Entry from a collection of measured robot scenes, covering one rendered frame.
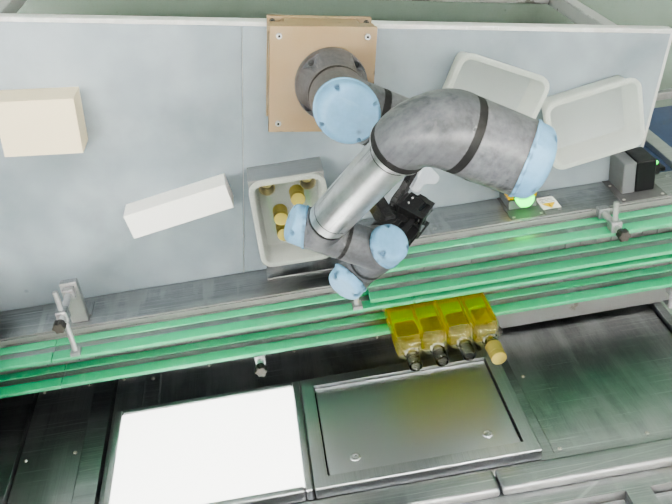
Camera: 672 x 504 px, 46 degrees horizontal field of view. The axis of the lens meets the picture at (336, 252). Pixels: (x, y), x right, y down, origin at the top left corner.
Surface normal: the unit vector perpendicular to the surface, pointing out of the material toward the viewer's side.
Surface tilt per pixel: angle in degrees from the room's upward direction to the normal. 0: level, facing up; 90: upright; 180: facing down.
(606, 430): 90
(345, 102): 9
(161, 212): 0
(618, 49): 0
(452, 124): 33
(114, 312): 90
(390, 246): 52
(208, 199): 0
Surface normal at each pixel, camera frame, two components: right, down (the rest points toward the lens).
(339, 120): 0.04, 0.40
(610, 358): -0.12, -0.84
